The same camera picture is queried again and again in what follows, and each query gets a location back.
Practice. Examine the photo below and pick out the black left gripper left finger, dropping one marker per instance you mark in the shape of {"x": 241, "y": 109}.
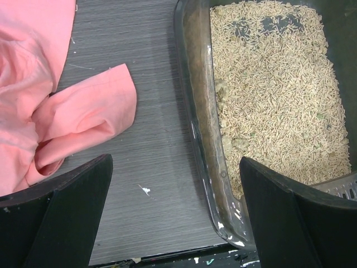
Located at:
{"x": 54, "y": 223}

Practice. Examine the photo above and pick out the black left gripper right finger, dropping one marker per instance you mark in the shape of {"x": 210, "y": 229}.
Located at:
{"x": 296, "y": 225}

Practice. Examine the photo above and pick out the grey plastic litter box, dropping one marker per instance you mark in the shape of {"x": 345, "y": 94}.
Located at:
{"x": 228, "y": 215}

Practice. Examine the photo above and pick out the beige cat litter pellets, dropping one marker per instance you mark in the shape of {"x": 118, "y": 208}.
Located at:
{"x": 277, "y": 94}

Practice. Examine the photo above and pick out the pink cloth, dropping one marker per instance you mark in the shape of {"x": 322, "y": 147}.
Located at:
{"x": 41, "y": 125}

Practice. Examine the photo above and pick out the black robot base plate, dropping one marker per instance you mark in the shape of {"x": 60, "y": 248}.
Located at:
{"x": 223, "y": 255}

